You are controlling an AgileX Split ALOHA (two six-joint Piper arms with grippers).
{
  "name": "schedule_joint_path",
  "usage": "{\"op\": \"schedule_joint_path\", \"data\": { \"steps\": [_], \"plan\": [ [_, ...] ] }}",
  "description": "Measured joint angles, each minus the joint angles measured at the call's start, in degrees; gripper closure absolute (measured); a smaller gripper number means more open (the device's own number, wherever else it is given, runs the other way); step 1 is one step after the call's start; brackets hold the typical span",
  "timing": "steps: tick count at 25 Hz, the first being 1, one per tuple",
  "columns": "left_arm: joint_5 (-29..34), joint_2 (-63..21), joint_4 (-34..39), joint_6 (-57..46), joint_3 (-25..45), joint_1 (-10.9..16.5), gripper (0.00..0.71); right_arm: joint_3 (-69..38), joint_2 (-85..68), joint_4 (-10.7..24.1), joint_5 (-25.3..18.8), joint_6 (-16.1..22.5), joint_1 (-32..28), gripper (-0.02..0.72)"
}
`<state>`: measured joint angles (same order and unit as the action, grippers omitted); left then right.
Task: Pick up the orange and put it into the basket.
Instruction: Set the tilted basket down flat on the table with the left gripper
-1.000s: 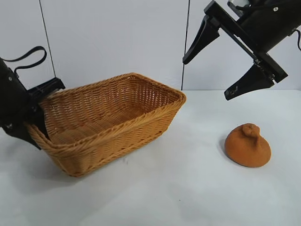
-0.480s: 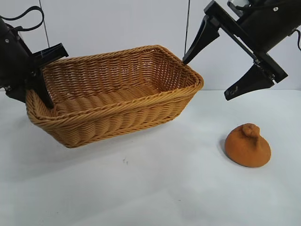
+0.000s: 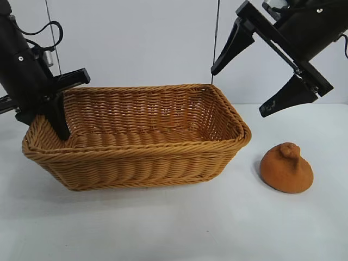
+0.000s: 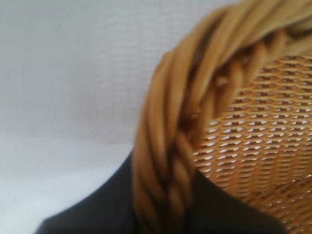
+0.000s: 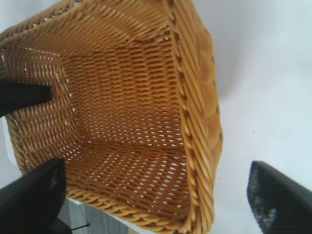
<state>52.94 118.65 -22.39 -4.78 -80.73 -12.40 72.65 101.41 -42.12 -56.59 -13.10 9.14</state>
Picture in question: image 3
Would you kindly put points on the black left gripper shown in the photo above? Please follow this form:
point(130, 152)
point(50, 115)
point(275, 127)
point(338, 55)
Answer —
point(30, 87)

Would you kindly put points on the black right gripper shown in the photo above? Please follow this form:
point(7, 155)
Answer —
point(299, 34)

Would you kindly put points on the brown woven wicker basket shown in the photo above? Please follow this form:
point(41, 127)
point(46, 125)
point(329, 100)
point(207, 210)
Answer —
point(152, 160)

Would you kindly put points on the orange-brown bun toy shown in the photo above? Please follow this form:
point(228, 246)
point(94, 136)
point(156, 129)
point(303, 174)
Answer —
point(285, 174)

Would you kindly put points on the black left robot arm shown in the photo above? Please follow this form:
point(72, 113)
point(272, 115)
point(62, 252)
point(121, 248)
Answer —
point(11, 32)

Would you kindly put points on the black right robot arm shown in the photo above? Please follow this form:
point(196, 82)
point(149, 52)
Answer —
point(331, 13)

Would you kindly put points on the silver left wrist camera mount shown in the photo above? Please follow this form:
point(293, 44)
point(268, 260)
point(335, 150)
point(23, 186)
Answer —
point(49, 57)

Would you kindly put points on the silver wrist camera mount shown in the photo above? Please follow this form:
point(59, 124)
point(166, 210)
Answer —
point(274, 3)
point(49, 57)

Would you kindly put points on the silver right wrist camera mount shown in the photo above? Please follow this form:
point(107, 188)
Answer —
point(274, 3)

